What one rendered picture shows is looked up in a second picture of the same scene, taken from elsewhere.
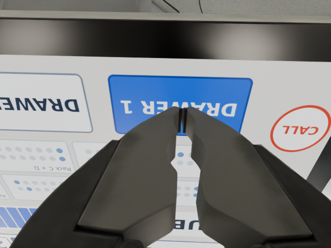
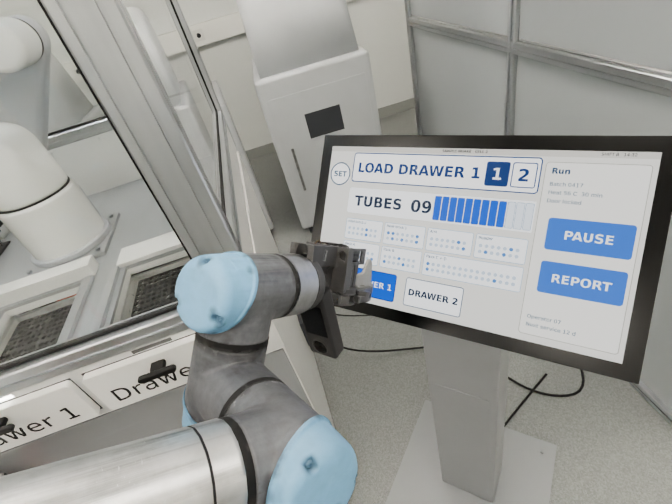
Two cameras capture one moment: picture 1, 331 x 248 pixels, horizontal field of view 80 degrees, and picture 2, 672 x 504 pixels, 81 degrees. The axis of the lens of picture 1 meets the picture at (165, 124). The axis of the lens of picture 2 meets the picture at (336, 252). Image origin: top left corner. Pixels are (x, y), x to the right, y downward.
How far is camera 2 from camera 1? 0.59 m
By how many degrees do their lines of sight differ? 47
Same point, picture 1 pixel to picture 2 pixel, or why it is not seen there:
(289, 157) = not seen: hidden behind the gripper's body
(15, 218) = (486, 212)
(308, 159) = not seen: hidden behind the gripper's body
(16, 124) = (441, 287)
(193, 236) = (370, 188)
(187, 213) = (372, 213)
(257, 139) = not seen: hidden behind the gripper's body
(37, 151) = (439, 269)
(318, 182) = (315, 234)
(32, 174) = (449, 254)
